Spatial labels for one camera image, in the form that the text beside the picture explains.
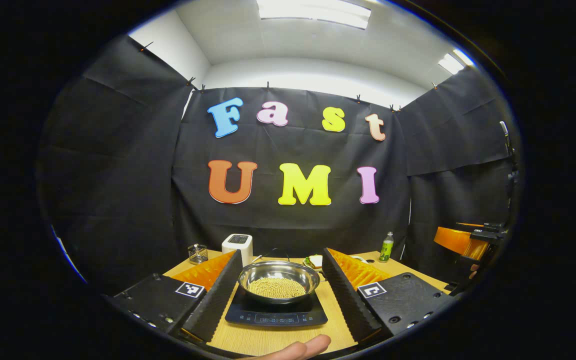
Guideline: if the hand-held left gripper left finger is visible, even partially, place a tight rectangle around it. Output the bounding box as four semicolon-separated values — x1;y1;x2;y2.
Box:
105;248;244;345

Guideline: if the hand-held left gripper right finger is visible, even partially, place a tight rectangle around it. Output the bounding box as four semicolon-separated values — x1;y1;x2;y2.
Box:
321;247;457;347

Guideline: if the black induction cooktop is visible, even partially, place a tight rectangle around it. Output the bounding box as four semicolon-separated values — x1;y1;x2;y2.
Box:
224;284;329;329

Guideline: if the stainless steel pot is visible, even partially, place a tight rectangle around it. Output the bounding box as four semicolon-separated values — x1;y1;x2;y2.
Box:
237;260;322;305

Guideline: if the white toaster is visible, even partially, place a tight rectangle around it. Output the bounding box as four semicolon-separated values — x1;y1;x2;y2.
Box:
221;233;254;266

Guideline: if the pile of soybeans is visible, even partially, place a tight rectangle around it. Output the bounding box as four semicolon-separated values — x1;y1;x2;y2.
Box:
247;277;307;300

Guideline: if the black tripod stand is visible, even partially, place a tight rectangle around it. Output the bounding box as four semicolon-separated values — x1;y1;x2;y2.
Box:
498;120;519;226

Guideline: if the green label drink bottle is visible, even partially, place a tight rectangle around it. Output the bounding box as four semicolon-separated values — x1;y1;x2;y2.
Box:
378;231;395;264

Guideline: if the small ceiling light panel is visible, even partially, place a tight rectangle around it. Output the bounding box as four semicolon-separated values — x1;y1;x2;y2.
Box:
437;48;477;76

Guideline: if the large ceiling light panel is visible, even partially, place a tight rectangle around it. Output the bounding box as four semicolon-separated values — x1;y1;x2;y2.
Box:
256;0;372;30

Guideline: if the small metal wire rack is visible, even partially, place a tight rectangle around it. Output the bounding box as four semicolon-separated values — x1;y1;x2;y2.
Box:
187;243;209;265

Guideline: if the black power cable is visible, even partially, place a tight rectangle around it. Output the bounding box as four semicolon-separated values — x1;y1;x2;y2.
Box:
253;247;292;264

